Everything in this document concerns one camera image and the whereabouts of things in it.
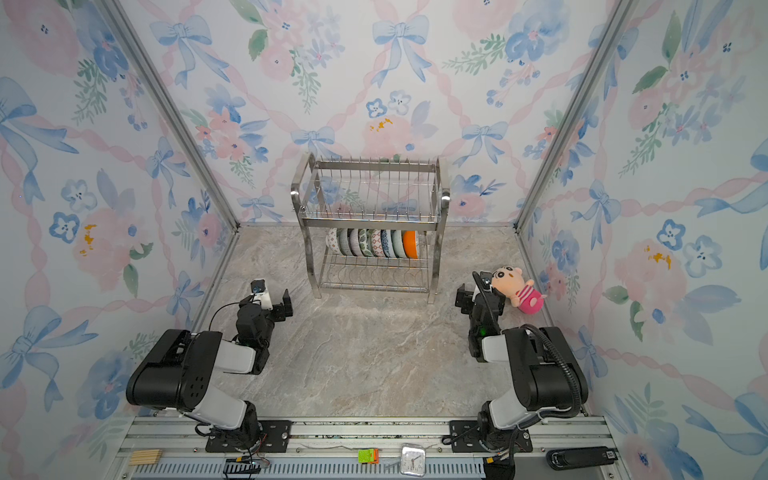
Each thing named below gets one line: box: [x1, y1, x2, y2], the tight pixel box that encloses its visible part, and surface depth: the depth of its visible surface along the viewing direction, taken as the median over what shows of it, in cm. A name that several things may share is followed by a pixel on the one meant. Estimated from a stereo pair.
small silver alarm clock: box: [400, 443, 426, 477], surface depth 70 cm
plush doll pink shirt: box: [491, 266, 547, 315], surface depth 95 cm
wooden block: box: [128, 449, 163, 466], surface depth 72 cm
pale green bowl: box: [390, 229, 406, 258], surface depth 102 cm
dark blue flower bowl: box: [337, 228, 353, 256], surface depth 102 cm
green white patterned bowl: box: [326, 228, 343, 255], surface depth 102 cm
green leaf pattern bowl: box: [358, 228, 373, 257], surface depth 102 cm
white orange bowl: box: [402, 230, 419, 259], surface depth 102 cm
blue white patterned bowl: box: [380, 229, 396, 258], surface depth 102 cm
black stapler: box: [545, 446, 619, 471], surface depth 71 cm
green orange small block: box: [357, 448, 379, 464], surface depth 71 cm
